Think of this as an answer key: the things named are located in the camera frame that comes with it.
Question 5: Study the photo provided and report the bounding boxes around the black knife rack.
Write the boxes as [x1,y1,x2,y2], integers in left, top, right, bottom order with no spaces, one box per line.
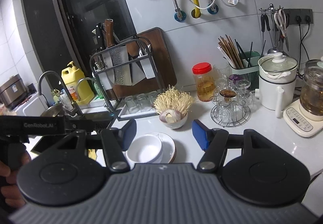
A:
[90,19,164,120]

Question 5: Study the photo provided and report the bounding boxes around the person's left hand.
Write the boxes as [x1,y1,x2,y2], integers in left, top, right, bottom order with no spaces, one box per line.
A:
[1,161,26,213]

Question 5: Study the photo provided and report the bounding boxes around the bowl of enoki and onion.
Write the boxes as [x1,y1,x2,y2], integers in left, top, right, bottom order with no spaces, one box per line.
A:
[153,86,195,129]

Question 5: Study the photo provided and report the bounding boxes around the black wall power strip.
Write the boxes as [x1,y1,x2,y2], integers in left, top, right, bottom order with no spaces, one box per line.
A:
[284,8,314,25]

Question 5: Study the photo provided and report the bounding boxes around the white bowl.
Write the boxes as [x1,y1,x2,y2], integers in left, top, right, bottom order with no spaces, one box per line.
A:
[125,134,163,163]

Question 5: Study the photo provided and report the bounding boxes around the white electric cooking pot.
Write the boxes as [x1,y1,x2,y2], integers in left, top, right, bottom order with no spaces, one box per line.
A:
[255,53,298,118]

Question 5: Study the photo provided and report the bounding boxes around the green chopstick holder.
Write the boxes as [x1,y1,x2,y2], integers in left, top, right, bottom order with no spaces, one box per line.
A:
[218,35,260,91]

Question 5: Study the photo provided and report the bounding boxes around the rice cooker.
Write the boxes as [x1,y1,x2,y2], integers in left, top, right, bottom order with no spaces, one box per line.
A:
[0,74,27,110]

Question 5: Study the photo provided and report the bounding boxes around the chrome kitchen faucet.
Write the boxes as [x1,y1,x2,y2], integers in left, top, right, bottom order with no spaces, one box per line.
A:
[38,71,88,116]

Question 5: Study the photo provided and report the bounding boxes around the large white plate brown rim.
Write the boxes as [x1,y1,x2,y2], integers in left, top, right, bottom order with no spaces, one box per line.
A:
[149,132,176,164]

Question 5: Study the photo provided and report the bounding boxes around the green dish soap bottle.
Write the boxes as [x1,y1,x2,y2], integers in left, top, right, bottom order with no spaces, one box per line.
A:
[93,82,104,99]

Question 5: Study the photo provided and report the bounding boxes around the wooden cutting board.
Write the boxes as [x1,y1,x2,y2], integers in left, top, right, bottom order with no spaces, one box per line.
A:
[106,27,177,99]

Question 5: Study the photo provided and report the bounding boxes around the wire glass cup rack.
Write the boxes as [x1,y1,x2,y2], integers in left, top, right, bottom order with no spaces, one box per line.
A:
[211,74,253,127]

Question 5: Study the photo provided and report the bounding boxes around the yellow detergent bottle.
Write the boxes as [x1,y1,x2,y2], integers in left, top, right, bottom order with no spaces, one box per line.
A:
[61,61,95,105]

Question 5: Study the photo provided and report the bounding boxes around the glass health kettle on base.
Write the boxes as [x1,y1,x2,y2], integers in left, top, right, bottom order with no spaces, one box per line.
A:
[283,59,323,138]

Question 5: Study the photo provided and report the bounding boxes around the red lid pickle jar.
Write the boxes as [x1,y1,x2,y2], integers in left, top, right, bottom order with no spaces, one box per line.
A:
[192,62,216,102]

